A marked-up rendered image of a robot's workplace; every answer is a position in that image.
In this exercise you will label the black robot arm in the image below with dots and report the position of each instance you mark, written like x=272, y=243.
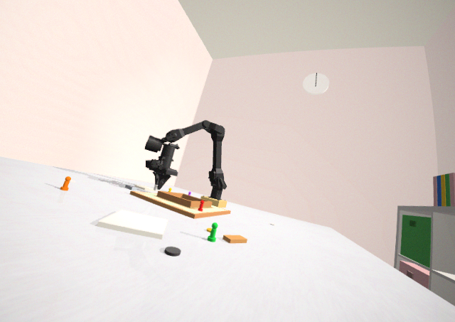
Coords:
x=217, y=132

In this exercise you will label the orange pawn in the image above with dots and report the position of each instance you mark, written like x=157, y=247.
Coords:
x=65, y=185

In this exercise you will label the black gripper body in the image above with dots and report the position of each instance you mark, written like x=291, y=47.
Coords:
x=166, y=170

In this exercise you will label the flat orange-brown tile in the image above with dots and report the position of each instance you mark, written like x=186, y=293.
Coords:
x=234, y=239

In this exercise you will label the grey flat disc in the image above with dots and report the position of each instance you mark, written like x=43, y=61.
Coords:
x=172, y=251

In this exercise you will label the green pawn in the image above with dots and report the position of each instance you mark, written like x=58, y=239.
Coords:
x=213, y=230

